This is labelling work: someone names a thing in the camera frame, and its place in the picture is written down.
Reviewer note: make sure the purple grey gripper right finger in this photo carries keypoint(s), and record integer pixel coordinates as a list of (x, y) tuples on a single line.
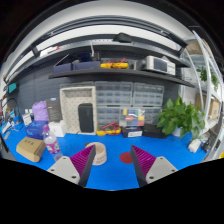
[(149, 168)]

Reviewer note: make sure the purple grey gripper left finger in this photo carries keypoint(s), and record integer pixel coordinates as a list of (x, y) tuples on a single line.
[(76, 168)]

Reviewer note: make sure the clear plastic water bottle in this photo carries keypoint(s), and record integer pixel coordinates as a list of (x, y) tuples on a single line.
[(51, 143)]

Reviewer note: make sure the red round coaster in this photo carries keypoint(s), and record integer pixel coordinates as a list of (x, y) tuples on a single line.
[(126, 158)]

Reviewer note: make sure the beige perforated cup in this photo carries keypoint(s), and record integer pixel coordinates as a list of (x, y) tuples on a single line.
[(101, 153)]

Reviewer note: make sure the blue table mat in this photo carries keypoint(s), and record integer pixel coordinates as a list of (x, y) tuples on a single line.
[(116, 175)]

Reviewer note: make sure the black flat case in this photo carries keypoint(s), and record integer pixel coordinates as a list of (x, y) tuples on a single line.
[(153, 131)]

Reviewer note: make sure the black box with label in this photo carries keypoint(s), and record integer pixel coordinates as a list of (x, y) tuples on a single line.
[(132, 131)]

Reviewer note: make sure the white small box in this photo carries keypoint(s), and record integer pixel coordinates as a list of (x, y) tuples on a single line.
[(58, 128)]

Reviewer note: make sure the brown cardboard box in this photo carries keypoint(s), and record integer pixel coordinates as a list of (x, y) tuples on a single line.
[(31, 148)]

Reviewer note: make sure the white power adapter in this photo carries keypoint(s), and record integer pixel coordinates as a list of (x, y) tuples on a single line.
[(194, 145)]

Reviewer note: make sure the yellow red clamp meter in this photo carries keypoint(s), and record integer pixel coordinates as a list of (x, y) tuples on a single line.
[(112, 129)]

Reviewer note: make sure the colourful parts organiser box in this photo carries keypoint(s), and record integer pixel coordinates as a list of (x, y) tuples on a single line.
[(131, 117)]

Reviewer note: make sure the black rectangular speaker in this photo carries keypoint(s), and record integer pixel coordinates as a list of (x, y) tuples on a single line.
[(85, 113)]

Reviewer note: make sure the green potted plant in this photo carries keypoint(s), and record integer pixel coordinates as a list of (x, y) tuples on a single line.
[(178, 114)]

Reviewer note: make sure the purple plastic bag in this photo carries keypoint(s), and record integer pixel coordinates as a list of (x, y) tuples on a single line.
[(40, 111)]

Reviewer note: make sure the dark grey upright box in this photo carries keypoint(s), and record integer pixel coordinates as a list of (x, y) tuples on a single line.
[(54, 109)]

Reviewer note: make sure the beige pegboard tray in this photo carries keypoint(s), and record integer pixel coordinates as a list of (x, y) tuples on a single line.
[(70, 99)]

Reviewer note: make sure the grey drawer cabinet right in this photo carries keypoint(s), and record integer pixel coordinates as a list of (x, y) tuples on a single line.
[(149, 98)]

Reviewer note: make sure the grey drawer cabinet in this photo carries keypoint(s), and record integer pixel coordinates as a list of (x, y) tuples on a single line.
[(110, 97), (149, 98)]

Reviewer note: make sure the grey drawer cabinet left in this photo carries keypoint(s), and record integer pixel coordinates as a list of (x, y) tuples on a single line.
[(110, 97)]

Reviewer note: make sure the dark blue storage bin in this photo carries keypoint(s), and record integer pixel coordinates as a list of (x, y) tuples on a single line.
[(61, 68)]

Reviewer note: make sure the grey oscilloscope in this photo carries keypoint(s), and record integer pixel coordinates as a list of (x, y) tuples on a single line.
[(159, 64)]

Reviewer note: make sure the yellow multimeter on shelf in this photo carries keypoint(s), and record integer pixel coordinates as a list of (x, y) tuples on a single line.
[(115, 64)]

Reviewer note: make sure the white metal rack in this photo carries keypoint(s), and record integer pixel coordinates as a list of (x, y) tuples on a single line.
[(209, 82)]

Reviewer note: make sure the black wall shelf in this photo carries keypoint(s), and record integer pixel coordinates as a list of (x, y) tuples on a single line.
[(119, 75)]

